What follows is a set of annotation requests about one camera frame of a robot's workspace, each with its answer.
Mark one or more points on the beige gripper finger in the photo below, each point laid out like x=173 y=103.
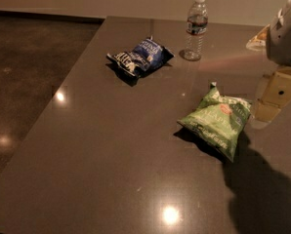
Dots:
x=265 y=112

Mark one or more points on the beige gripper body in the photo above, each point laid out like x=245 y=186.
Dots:
x=284 y=38

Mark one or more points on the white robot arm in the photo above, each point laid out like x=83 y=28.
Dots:
x=278 y=44

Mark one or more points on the green jalapeno chip bag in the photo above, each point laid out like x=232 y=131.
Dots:
x=219 y=120

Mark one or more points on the blue chip bag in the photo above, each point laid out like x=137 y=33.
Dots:
x=147 y=56

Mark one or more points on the white yellow object at edge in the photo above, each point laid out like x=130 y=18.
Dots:
x=259 y=41

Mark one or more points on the clear plastic water bottle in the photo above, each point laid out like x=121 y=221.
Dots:
x=197 y=20

